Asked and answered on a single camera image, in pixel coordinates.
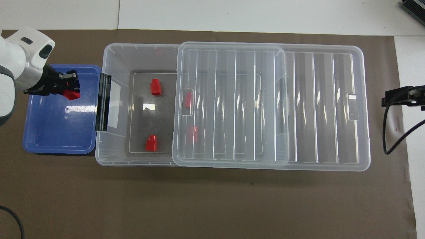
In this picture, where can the black stand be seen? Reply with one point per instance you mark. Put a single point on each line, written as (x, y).
(414, 8)

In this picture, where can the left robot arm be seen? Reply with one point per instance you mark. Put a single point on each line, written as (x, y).
(13, 56)

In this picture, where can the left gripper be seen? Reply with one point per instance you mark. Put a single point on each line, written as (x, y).
(48, 81)

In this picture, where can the blue plastic tray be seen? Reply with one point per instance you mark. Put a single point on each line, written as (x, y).
(56, 126)

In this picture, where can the black box latch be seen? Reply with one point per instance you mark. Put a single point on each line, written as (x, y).
(103, 103)

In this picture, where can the red block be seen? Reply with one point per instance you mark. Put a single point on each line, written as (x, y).
(193, 134)
(151, 143)
(73, 95)
(155, 87)
(188, 100)

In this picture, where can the clear plastic storage box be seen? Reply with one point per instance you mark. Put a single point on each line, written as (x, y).
(139, 59)

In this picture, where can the clear plastic box lid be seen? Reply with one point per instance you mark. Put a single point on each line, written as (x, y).
(312, 109)

